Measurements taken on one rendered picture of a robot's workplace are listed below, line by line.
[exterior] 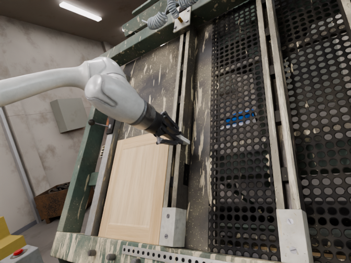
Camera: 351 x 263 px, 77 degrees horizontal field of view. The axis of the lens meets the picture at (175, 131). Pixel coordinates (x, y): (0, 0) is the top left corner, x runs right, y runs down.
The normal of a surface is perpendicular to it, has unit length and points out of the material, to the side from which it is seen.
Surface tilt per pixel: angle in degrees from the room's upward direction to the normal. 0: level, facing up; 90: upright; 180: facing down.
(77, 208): 90
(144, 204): 54
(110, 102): 122
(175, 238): 90
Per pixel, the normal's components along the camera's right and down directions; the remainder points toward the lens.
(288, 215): -0.58, -0.38
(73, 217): 0.81, -0.18
